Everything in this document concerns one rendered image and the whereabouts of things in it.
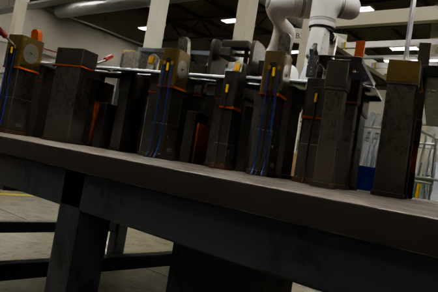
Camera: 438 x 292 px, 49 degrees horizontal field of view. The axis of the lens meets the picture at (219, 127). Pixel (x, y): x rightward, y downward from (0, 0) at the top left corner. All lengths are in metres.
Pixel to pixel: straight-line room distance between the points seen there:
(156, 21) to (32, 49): 4.10
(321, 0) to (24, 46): 1.06
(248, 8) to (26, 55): 8.34
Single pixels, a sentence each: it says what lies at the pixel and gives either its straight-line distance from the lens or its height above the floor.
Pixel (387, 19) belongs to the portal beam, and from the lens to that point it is 8.17.
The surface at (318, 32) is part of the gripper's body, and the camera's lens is 1.54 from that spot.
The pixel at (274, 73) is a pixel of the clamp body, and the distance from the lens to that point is 1.32.
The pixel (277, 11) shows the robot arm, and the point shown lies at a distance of 2.01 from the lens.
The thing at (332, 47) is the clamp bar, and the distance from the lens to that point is 1.73.
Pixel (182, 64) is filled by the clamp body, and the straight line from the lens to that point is 1.52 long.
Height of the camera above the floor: 0.72
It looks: 4 degrees up
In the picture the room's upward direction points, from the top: 9 degrees clockwise
